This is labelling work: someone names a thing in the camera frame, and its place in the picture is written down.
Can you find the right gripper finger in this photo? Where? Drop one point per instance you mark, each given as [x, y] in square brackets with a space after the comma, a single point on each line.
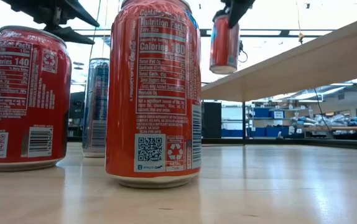
[240, 9]
[223, 12]

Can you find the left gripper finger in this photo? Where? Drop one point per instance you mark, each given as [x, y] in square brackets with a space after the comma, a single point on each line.
[69, 35]
[82, 14]

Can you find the red Coca-Cola can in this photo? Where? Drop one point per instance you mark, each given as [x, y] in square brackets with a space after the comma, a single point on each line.
[26, 93]

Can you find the blue silver Red Bull can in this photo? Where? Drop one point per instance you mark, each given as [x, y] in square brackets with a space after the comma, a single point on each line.
[96, 109]

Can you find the orange Fanta can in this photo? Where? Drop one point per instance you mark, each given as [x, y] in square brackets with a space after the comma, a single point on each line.
[153, 93]

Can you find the wooden shelf with black legs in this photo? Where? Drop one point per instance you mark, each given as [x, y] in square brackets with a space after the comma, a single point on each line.
[290, 71]

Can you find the black hanging device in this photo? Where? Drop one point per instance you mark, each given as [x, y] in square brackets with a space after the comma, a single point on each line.
[241, 46]

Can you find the black monitor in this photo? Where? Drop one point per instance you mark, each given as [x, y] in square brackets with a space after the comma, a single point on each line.
[76, 105]

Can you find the blue storage bin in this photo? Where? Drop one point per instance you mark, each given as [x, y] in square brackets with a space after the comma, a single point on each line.
[257, 132]
[275, 132]
[231, 133]
[262, 112]

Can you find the black cabinet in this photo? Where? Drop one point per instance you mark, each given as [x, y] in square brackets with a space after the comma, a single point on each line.
[211, 121]

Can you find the blue bin white label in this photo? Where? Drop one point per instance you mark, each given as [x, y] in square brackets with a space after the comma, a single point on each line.
[277, 114]

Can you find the white blue robot equipment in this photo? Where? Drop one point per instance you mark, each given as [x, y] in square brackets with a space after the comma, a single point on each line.
[321, 119]

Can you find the wooden workbench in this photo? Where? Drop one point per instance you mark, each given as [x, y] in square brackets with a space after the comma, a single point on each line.
[337, 128]

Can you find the black aluminium table frame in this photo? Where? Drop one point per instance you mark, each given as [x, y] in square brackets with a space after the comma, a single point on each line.
[290, 142]

